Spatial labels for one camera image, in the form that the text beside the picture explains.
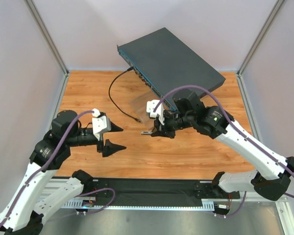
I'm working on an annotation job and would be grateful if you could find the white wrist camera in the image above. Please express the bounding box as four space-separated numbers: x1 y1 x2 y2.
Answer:
92 108 111 135
146 99 165 125

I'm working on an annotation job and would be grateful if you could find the silver SFP module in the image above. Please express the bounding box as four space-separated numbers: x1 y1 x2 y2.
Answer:
141 131 152 135

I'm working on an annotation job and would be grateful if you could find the wooden support board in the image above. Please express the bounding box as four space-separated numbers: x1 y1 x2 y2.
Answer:
129 92 155 130

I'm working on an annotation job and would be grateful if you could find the aluminium frame post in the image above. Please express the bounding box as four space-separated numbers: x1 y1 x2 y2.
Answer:
24 0 69 75
237 0 287 75

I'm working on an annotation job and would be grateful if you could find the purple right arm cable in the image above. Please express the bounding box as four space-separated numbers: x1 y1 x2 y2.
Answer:
153 85 294 218

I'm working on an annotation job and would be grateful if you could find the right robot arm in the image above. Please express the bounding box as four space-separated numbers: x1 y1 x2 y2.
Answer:
146 88 294 201

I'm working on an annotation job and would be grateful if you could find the blue-faced grey network switch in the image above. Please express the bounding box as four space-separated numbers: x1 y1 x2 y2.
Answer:
117 27 225 98

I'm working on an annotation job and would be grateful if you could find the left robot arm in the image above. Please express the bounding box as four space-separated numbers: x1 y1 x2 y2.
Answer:
0 109 126 235

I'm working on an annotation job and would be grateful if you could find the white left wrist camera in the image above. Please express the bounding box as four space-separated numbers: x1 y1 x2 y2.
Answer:
92 108 111 135

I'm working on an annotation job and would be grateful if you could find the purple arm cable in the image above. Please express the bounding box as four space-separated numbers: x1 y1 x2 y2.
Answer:
153 85 294 218
0 110 116 232

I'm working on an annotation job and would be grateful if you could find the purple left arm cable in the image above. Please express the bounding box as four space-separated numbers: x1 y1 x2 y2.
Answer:
0 110 116 232

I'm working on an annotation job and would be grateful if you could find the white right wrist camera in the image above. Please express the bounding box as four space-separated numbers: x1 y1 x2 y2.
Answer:
146 99 165 125

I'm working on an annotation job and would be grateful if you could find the black patch cable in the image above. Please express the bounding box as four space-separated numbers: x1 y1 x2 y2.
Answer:
108 66 142 123

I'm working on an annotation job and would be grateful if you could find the aluminium frame post left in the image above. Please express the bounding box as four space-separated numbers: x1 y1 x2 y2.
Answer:
24 0 69 75

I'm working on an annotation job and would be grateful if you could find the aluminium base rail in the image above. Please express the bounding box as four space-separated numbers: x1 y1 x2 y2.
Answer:
19 177 289 213

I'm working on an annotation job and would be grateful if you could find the black cloth strip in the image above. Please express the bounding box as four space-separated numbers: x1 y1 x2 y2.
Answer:
91 178 240 207

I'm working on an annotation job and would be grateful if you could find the aluminium frame post right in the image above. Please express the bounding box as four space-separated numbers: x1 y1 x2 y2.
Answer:
237 0 287 75

